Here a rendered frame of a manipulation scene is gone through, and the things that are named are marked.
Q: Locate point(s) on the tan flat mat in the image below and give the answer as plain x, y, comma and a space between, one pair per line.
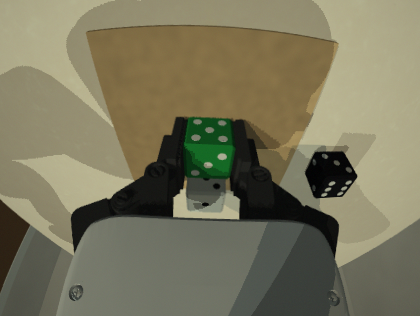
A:
149, 75

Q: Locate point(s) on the black die with white pips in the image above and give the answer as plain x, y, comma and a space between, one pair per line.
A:
330, 174

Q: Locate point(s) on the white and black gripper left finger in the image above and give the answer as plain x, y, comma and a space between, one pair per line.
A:
147, 195

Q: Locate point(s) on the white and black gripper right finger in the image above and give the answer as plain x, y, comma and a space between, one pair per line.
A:
260, 196

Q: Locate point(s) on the green die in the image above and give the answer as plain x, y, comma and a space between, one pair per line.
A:
208, 148

